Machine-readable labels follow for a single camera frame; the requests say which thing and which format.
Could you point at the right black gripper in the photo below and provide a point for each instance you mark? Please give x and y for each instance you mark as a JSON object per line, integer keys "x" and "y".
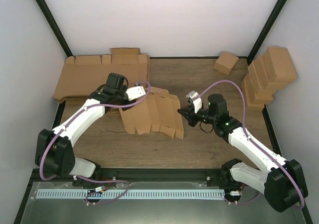
{"x": 190, "y": 116}

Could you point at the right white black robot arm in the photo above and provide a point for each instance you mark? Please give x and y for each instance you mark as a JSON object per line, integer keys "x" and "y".
{"x": 281, "y": 181}

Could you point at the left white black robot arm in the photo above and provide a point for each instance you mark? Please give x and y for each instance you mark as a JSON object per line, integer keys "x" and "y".
{"x": 54, "y": 151}

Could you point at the lowest stacked folded cardboard box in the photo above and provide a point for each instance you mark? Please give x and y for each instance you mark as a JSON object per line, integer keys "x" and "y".
{"x": 248, "y": 103}

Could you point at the small folded cardboard box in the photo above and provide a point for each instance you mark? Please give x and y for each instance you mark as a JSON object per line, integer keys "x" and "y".
{"x": 225, "y": 62}

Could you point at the stack of flat cardboard sheets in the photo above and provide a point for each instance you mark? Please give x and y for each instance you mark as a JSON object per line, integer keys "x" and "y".
{"x": 81, "y": 75}

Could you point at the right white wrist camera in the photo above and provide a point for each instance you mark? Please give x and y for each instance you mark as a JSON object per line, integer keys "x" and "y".
{"x": 195, "y": 100}

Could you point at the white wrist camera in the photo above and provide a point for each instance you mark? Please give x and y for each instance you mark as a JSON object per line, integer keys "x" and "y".
{"x": 195, "y": 100}
{"x": 134, "y": 93}

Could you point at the black aluminium frame rail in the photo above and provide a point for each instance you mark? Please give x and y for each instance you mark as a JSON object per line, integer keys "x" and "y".
{"x": 133, "y": 175}

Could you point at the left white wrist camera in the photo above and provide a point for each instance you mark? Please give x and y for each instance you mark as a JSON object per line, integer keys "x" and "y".
{"x": 134, "y": 93}

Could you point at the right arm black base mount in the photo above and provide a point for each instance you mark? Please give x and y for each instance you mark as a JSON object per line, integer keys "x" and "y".
{"x": 222, "y": 177}

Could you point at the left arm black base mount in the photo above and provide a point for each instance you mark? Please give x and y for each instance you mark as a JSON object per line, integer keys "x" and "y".
{"x": 102, "y": 174}

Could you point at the right black frame post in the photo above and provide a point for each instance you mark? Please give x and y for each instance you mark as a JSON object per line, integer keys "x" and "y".
{"x": 279, "y": 5}

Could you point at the black frame post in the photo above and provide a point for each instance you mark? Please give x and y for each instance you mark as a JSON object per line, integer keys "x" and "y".
{"x": 54, "y": 26}
{"x": 279, "y": 5}

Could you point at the light blue slotted cable duct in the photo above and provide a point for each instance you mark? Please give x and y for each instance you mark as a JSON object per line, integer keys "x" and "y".
{"x": 209, "y": 194}

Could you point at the left black frame post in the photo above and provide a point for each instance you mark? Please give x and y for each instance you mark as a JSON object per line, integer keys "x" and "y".
{"x": 54, "y": 26}

